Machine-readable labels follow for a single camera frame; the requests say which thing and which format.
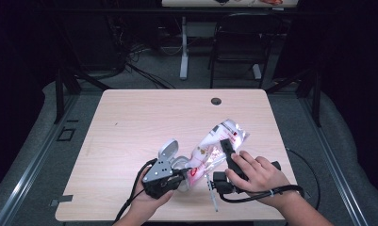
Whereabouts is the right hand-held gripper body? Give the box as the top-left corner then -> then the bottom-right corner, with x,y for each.
205,160 -> 282,213

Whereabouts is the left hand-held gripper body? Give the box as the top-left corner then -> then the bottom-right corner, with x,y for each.
141,158 -> 187,200

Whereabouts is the red and white sugar bag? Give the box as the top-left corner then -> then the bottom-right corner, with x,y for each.
185,118 -> 251,191

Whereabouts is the white lidded container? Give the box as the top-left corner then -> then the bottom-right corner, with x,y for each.
157,138 -> 192,193

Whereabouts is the person's left hand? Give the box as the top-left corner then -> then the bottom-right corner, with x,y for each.
131,173 -> 175,218

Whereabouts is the person's right hand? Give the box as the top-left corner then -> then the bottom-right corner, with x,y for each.
224,150 -> 292,208

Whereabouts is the white desk leg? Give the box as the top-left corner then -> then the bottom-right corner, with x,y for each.
179,15 -> 189,81
252,63 -> 263,80

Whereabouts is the grey tape strip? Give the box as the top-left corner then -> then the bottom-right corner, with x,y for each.
49,194 -> 74,208

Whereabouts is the black metal stand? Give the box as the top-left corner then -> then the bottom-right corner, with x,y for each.
53,59 -> 113,125
265,67 -> 322,128

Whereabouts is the black folding chair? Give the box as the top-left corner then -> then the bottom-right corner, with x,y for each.
207,12 -> 286,89

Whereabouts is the grey cloth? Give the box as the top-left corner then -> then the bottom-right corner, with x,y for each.
315,90 -> 378,220

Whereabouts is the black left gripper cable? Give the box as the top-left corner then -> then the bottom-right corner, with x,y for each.
113,158 -> 158,224

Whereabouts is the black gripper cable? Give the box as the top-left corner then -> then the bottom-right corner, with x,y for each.
113,158 -> 158,224
219,147 -> 321,212

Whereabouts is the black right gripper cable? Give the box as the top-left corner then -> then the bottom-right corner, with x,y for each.
219,147 -> 321,212

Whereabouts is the bundle of floor cables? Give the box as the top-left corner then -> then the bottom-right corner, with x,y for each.
122,41 -> 176,90

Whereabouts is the aluminium floor rail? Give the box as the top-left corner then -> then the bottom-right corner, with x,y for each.
0,93 -> 81,226
299,96 -> 370,226

